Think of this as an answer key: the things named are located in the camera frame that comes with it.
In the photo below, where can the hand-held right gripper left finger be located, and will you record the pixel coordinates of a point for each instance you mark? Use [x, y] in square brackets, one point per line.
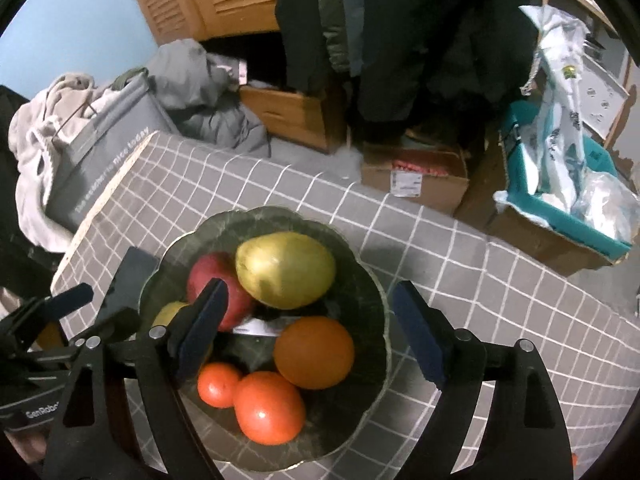
[200, 330]

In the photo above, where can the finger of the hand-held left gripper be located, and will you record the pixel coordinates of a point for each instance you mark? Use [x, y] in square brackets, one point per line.
[125, 285]
[70, 300]

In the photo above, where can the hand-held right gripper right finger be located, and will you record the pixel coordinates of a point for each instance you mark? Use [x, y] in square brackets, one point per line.
[420, 335]

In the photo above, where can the small yellow fruit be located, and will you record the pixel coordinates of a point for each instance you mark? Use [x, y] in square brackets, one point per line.
[167, 315]

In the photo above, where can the green glass bowl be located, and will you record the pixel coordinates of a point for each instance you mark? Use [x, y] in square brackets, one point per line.
[370, 360]

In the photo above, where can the red apple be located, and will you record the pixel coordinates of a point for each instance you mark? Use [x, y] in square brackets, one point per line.
[210, 275]

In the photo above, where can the small tangerine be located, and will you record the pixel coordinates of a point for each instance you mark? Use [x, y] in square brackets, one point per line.
[218, 384]

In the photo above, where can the yellow-green mango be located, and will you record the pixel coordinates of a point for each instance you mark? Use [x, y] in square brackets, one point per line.
[285, 270]

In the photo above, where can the medium orange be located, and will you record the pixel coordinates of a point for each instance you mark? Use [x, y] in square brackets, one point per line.
[270, 407]

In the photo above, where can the large orange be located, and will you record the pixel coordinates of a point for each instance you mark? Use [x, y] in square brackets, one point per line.
[315, 352]

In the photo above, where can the person's left hand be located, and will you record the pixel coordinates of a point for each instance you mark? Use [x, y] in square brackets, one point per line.
[30, 447]

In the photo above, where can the grey checked tablecloth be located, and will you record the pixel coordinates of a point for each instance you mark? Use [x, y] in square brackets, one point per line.
[450, 260]

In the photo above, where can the large cardboard box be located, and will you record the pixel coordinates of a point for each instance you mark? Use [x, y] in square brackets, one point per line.
[530, 245]

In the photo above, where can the labelled cardboard box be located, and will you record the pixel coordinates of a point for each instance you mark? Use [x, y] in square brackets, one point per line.
[430, 190]

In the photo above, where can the grey storage bag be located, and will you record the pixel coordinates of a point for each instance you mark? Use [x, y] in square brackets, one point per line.
[110, 135]

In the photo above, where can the beige crumpled cloth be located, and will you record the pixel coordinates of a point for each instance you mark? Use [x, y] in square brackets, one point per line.
[35, 135]

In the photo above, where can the teal box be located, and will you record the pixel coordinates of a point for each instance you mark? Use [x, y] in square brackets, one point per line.
[575, 225]

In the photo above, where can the small orange fruit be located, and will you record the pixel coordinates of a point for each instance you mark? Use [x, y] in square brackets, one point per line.
[575, 462]

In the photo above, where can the grey crumpled jacket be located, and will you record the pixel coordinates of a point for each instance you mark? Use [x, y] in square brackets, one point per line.
[200, 90]

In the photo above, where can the clear plastic bag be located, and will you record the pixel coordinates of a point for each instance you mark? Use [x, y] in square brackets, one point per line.
[605, 205]

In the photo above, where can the wooden drawer box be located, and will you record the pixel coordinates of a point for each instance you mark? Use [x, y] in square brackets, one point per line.
[295, 115]

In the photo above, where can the white printed plastic bag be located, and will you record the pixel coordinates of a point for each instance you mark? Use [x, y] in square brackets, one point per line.
[560, 110]

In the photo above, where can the black hanging coat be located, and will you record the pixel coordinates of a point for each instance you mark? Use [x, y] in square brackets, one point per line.
[440, 35]

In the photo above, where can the white printed box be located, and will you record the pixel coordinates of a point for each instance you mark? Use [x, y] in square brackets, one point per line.
[602, 95]

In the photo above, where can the wooden shelf rack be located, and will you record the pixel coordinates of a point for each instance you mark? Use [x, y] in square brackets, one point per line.
[620, 105]

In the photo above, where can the dark grey padded jacket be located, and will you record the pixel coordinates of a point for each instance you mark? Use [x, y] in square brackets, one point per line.
[305, 20]

